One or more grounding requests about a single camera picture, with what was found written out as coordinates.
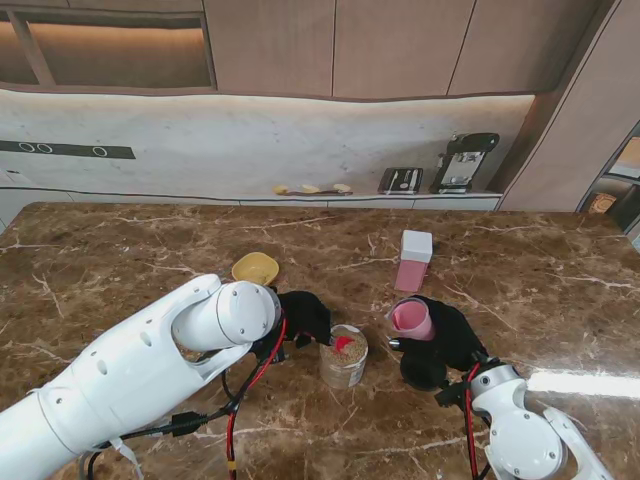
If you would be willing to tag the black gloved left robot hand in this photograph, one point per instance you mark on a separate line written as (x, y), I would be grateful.
(305, 315)

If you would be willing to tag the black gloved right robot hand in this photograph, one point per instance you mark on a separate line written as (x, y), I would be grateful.
(455, 340)

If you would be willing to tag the red plastic measuring spoon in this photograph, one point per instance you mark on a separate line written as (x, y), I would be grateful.
(342, 344)

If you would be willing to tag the black round jar lid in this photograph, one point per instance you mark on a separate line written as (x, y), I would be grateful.
(422, 375)

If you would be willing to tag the pink plastic measuring cup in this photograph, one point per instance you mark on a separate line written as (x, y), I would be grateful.
(410, 320)

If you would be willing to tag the clear grain jar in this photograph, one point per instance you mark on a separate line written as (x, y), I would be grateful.
(343, 370)

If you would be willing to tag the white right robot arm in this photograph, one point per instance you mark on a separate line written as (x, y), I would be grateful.
(520, 435)

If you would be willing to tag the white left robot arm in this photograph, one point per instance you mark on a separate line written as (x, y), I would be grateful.
(125, 375)

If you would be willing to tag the pink container with white lid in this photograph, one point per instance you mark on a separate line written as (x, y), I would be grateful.
(415, 250)

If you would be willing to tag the yellow plastic bowl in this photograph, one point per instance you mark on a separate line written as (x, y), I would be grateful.
(255, 267)

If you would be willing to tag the dark wooden serving board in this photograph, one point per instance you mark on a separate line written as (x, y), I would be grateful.
(325, 192)

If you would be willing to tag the white back counter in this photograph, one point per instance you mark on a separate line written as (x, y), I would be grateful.
(375, 202)

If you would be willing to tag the black toaster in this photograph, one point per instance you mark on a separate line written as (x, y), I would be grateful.
(400, 181)

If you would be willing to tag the black espresso machine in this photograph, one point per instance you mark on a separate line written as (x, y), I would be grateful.
(460, 160)

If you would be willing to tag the beige patterned box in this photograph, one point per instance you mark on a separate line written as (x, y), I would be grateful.
(601, 202)

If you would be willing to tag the tall beige cabinet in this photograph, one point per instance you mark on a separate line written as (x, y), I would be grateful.
(565, 150)

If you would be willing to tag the built-in lit shelving alcove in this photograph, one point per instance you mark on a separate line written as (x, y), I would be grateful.
(625, 175)

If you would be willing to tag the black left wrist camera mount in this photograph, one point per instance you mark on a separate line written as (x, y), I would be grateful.
(272, 352)

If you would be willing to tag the beige wall cabinet door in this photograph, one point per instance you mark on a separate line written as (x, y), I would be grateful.
(400, 45)
(270, 45)
(525, 40)

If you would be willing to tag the black wall control strip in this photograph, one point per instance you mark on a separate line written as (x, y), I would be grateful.
(65, 150)

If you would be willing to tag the lit open wall shelf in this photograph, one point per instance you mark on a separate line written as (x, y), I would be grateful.
(115, 55)

